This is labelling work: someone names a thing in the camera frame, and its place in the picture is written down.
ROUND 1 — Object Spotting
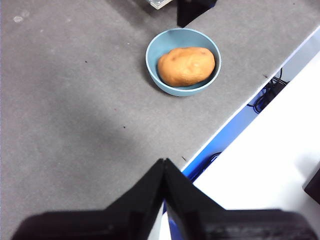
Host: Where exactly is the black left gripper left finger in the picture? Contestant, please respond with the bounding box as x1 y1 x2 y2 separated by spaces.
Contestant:
12 158 166 240

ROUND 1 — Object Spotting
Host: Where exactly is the glass oven door with handle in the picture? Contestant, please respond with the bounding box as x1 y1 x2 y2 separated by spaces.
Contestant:
147 0 174 11

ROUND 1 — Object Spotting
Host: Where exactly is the brown potato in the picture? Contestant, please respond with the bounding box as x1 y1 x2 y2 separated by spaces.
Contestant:
157 46 216 88

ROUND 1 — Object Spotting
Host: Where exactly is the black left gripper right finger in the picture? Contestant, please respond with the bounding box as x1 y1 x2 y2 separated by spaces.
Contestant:
164 158 316 240

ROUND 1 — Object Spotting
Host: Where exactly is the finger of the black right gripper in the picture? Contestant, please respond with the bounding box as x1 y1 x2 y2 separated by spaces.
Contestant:
176 0 218 28

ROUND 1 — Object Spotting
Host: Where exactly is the black cable bundle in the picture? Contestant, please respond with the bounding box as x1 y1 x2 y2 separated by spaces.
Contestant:
247 66 291 115

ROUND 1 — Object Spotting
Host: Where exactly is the blue cable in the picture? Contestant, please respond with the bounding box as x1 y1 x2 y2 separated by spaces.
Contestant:
247 96 265 114

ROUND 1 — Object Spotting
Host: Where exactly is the blue ribbed bowl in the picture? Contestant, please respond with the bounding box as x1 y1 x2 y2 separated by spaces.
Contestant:
145 27 222 97

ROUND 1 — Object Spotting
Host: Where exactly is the black box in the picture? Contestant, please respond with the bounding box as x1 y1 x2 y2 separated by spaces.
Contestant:
303 166 320 200

